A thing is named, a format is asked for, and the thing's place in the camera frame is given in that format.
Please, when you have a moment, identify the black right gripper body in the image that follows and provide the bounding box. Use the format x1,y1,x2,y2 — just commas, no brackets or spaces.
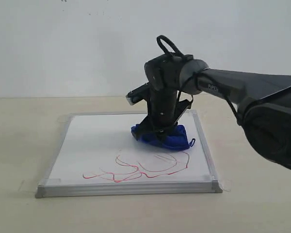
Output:
136,84,193,139

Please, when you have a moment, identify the blue microfiber cloth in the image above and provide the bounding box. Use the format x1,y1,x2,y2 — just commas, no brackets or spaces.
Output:
130,124,196,151

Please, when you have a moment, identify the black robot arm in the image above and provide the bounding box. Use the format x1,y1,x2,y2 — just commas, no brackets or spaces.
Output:
127,53,291,170

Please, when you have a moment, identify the aluminium framed whiteboard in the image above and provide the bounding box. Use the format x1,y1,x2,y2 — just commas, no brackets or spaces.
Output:
35,110,222,198

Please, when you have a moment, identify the clear tape front right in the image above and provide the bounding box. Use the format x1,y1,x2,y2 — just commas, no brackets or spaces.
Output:
201,175,232,193

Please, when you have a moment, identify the clear tape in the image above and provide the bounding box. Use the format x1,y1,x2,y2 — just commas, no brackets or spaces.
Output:
201,175,232,193
18,178,61,194

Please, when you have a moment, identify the clear tape front left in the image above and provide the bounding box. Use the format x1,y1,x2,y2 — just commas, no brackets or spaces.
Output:
18,178,61,194

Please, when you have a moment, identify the black camera cable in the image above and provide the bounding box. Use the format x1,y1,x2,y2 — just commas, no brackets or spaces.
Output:
150,35,243,146

